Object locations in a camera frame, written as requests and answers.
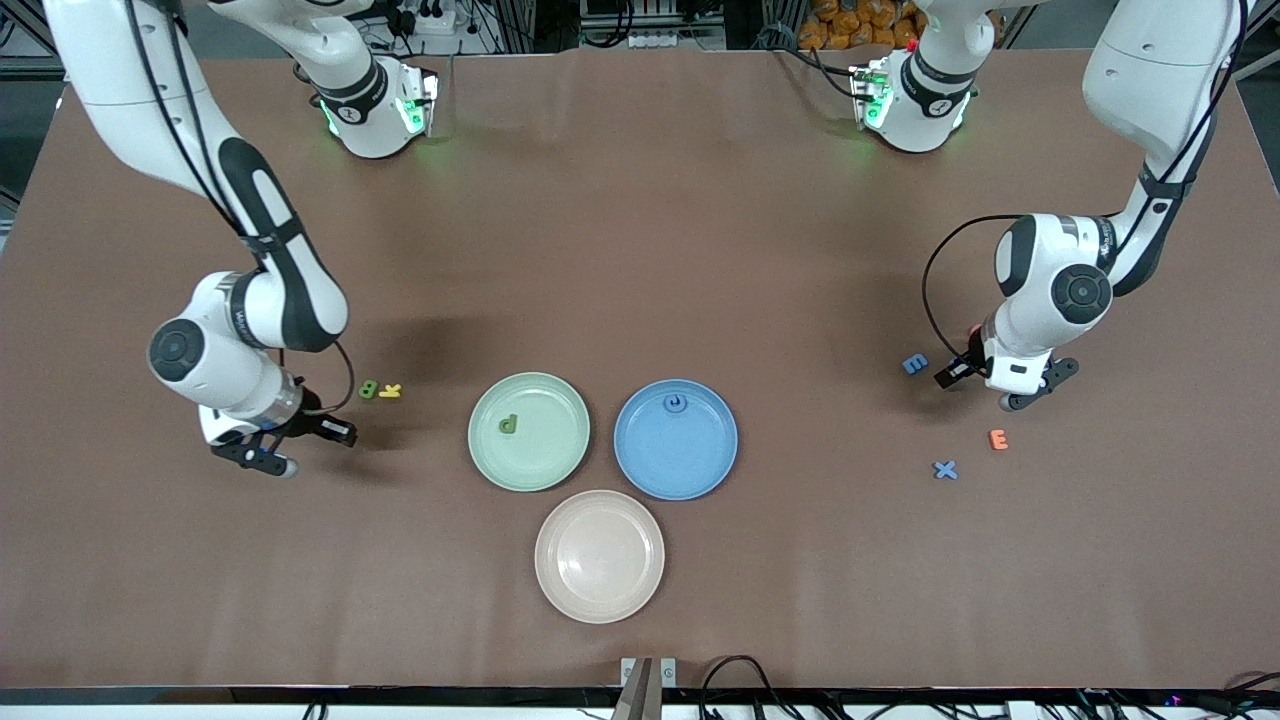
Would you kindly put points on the blue foam letter X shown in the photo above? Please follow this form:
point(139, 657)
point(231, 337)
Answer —
point(945, 469)

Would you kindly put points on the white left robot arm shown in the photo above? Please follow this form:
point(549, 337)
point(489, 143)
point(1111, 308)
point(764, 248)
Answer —
point(1150, 60)

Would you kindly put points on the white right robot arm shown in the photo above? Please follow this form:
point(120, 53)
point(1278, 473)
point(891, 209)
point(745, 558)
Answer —
point(110, 80)

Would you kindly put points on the blue foam letter E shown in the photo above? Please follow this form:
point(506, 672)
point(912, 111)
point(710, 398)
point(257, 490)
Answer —
point(915, 364)

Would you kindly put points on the green plate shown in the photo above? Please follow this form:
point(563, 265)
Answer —
point(545, 455)

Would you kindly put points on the blue plate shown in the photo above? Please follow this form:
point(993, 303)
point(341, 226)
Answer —
point(680, 460)

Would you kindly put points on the pink plate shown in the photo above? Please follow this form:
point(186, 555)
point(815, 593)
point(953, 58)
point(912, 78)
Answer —
point(600, 560)

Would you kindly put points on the orange mesh bag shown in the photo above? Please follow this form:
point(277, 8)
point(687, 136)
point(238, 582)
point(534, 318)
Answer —
point(850, 25)

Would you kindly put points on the brown table mat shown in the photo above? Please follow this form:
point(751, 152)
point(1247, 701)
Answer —
point(640, 250)

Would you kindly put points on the grey mounting pole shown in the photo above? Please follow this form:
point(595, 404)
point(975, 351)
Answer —
point(635, 700)

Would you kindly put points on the white power strip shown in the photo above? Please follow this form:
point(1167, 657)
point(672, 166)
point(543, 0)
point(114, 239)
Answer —
point(650, 40)

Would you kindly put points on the aluminium frame profile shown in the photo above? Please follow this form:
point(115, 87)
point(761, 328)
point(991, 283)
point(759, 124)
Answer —
point(1262, 62)

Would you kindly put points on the metal clamp bracket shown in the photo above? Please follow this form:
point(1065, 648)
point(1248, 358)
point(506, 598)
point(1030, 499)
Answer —
point(668, 672)

